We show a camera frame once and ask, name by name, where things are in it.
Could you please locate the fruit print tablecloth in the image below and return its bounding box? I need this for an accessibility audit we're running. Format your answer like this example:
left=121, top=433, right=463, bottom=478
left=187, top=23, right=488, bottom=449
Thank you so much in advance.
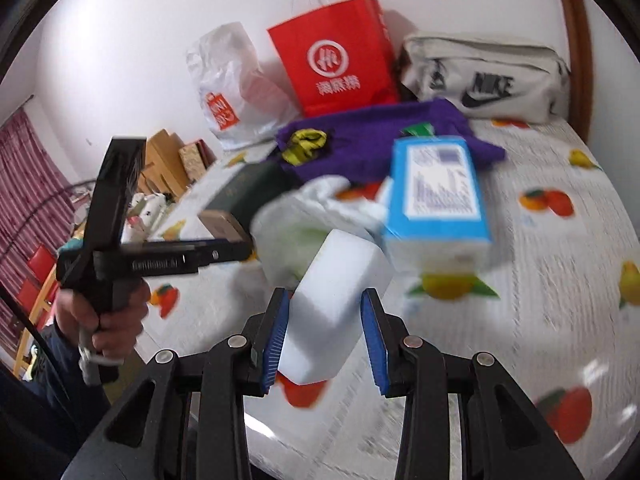
left=135, top=117, right=640, bottom=480

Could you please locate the person's left hand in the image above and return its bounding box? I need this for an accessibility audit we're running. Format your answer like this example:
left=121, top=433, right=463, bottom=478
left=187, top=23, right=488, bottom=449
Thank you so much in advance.
left=54, top=277, right=151, bottom=361

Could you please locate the person's left forearm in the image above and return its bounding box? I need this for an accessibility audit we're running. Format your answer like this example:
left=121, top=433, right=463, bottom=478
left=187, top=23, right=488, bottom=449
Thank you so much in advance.
left=30, top=320, right=111, bottom=421

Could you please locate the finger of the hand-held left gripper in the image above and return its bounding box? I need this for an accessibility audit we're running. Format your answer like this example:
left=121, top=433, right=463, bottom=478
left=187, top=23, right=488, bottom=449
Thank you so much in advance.
left=197, top=239, right=255, bottom=272

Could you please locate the wooden headboard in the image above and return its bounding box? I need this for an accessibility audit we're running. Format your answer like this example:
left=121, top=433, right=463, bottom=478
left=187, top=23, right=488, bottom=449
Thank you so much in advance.
left=137, top=130, right=193, bottom=201

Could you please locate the white plastic shopping bag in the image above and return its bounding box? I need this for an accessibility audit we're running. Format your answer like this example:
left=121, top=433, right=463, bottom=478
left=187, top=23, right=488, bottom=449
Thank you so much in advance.
left=186, top=22, right=296, bottom=151

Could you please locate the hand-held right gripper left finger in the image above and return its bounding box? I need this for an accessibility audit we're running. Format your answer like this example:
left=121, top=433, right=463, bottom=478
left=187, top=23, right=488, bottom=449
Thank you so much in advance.
left=62, top=287, right=291, bottom=480

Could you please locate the yellow pouch with black straps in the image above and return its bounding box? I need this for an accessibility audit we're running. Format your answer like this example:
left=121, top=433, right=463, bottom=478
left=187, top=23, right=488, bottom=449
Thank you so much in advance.
left=280, top=129, right=331, bottom=167

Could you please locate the patterned book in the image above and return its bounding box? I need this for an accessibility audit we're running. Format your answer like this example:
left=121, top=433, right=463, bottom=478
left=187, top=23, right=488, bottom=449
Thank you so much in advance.
left=179, top=139, right=216, bottom=183

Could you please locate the purple fabric storage tray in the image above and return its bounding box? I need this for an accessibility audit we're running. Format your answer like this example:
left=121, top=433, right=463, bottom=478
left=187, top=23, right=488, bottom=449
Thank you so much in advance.
left=274, top=99, right=506, bottom=186

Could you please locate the red striped curtain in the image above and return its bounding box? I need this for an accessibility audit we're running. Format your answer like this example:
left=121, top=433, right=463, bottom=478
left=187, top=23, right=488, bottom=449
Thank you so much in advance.
left=0, top=110, right=76, bottom=281

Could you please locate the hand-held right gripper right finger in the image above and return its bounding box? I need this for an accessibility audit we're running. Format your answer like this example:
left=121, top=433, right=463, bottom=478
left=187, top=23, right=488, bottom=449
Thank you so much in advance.
left=361, top=287, right=583, bottom=480

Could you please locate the red chair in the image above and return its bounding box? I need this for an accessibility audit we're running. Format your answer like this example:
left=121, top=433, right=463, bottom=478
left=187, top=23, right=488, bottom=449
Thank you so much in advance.
left=12, top=245, right=61, bottom=376

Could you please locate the grey waist bag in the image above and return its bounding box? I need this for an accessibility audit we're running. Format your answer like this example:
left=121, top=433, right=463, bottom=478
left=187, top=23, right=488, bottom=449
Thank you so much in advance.
left=397, top=32, right=571, bottom=125

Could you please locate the dark green tin box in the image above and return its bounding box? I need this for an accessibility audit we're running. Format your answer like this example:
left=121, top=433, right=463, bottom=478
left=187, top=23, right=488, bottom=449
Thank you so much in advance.
left=197, top=162, right=296, bottom=248

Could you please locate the red paper bag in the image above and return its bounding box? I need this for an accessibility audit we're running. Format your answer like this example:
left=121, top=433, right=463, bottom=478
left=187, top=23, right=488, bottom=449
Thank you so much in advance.
left=266, top=0, right=401, bottom=118

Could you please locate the blue tissue box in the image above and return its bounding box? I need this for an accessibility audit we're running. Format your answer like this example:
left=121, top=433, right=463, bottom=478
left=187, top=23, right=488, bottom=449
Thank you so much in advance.
left=382, top=136, right=492, bottom=273

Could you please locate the white sponge block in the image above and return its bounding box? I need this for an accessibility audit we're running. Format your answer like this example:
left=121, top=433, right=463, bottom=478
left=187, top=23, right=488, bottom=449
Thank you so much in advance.
left=277, top=227, right=393, bottom=386

